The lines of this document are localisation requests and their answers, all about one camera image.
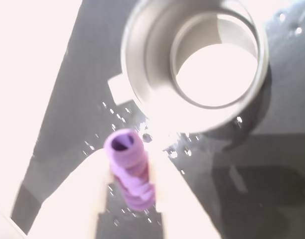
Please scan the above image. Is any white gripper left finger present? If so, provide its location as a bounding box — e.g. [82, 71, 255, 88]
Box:
[26, 148, 111, 239]

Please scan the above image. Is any gray glossy table mat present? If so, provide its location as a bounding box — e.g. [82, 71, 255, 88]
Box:
[10, 0, 305, 239]

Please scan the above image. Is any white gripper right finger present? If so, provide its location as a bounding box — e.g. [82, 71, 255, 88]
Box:
[148, 153, 222, 239]

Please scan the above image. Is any white ceramic cup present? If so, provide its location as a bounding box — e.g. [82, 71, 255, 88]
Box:
[107, 0, 270, 134]

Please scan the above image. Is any purple rubber pen grip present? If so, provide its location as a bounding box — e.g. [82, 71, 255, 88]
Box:
[104, 129, 156, 213]

